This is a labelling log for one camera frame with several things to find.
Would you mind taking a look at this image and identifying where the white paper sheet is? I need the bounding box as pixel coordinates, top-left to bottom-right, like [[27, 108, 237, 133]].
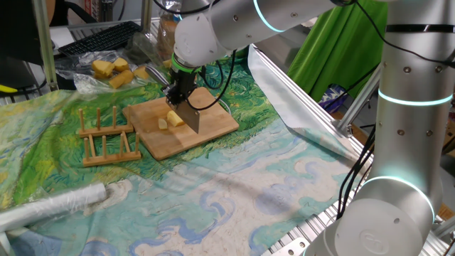
[[49, 26, 74, 49]]

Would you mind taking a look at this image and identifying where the yellow food chunks pile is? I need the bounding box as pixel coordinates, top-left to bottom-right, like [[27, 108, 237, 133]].
[[91, 59, 115, 78]]

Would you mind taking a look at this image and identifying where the steel cleaver knife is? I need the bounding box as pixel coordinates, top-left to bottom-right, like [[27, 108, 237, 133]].
[[144, 65, 202, 135]]

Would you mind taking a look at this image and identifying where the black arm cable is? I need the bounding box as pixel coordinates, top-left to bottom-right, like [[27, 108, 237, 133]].
[[152, 0, 455, 220]]

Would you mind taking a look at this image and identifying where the green fabric curtain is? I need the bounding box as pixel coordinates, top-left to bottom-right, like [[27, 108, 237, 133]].
[[287, 0, 388, 102]]

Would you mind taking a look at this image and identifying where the grey metal box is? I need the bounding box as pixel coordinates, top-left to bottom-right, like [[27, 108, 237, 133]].
[[254, 31, 314, 74]]

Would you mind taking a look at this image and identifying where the wooden peg rack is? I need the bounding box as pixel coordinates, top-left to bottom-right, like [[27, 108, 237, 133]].
[[77, 105, 142, 168]]

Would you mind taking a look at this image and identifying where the clear plastic bag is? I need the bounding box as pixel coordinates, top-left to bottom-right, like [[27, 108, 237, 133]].
[[55, 49, 157, 94]]

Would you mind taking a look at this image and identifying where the black keyboard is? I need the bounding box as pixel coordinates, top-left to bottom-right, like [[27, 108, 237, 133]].
[[58, 20, 142, 55]]

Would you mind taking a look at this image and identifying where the brown jar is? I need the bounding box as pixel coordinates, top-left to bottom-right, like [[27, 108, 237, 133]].
[[156, 10, 178, 60]]

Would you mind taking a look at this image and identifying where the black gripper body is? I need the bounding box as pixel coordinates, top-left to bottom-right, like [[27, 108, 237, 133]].
[[172, 70, 198, 94]]

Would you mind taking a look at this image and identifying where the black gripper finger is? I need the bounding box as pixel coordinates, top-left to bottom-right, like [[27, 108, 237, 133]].
[[165, 84, 192, 107]]

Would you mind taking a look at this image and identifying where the black monitor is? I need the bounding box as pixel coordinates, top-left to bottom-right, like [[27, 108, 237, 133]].
[[0, 0, 43, 67]]

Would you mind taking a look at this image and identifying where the blue patterned bag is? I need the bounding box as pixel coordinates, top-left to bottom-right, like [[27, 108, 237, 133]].
[[318, 84, 348, 114]]

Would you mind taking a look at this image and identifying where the painted landscape tablecloth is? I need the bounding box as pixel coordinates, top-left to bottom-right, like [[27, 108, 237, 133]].
[[0, 44, 374, 256]]

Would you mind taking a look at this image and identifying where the plastic wrap roll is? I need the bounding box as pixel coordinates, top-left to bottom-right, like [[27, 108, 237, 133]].
[[0, 182, 107, 234]]

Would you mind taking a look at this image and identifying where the yellow potato chunk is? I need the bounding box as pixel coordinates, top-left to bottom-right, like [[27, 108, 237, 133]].
[[166, 110, 186, 128]]

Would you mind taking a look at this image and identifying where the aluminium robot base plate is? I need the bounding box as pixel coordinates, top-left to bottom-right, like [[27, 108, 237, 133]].
[[273, 237, 310, 256]]

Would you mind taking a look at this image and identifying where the bamboo cutting board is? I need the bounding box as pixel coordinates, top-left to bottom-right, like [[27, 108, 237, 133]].
[[122, 87, 240, 161]]

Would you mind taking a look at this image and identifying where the aluminium frame post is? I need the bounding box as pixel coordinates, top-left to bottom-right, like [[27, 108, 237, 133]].
[[31, 0, 60, 94], [336, 63, 383, 138], [140, 0, 154, 36]]

